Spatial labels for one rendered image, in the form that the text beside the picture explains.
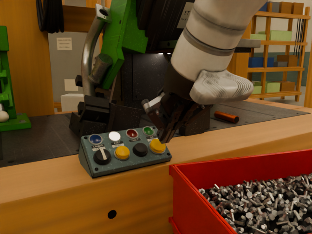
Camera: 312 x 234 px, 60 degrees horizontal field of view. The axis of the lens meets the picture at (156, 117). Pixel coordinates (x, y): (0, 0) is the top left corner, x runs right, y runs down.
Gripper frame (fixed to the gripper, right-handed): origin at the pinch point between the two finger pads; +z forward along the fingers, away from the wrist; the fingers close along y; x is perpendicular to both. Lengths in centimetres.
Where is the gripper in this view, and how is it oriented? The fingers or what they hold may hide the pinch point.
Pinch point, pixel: (165, 133)
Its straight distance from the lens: 47.3
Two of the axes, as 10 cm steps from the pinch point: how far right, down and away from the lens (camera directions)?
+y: -8.7, 1.1, -4.8
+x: 4.1, 7.1, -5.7
